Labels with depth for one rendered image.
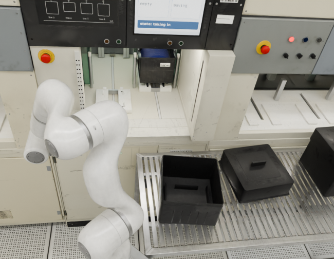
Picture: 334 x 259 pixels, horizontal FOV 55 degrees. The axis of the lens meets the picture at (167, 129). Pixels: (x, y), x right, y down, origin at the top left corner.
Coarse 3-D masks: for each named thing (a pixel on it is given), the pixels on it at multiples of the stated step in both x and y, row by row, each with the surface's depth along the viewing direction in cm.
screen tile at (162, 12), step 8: (144, 0) 124; (152, 0) 125; (160, 0) 125; (168, 0) 126; (144, 8) 127; (152, 8) 127; (160, 8) 127; (168, 8) 128; (144, 16) 129; (152, 16) 129; (160, 16) 130
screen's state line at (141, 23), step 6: (138, 24) 131; (144, 24) 131; (150, 24) 131; (156, 24) 132; (162, 24) 132; (168, 24) 132; (174, 24) 133; (180, 24) 133; (186, 24) 133; (192, 24) 134
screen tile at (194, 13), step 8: (176, 0) 126; (184, 0) 126; (192, 0) 127; (200, 0) 127; (176, 8) 128; (184, 8) 129; (200, 8) 130; (176, 16) 131; (184, 16) 131; (192, 16) 132
